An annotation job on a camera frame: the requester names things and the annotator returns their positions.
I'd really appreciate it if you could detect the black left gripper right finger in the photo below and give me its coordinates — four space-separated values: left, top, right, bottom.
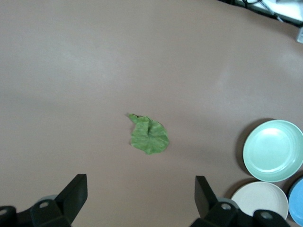
190 175 291 227

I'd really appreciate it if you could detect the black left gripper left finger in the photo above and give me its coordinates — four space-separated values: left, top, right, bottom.
0 174 89 227

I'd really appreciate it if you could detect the green lettuce leaf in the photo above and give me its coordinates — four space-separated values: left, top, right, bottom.
125 113 170 156

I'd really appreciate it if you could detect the beige plate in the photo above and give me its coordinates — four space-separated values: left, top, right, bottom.
231 181 289 220

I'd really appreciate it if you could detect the green plate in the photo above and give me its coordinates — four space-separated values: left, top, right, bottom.
243 119 303 183

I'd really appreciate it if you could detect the blue plate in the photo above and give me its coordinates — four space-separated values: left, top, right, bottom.
287 177 303 224

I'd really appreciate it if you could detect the white ledge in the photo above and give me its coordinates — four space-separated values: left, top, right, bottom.
234 0 303 26

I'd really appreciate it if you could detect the small metal bracket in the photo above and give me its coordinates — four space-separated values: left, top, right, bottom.
295 26 303 44

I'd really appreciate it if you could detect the black cable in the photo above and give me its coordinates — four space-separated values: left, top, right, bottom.
241 0 285 22

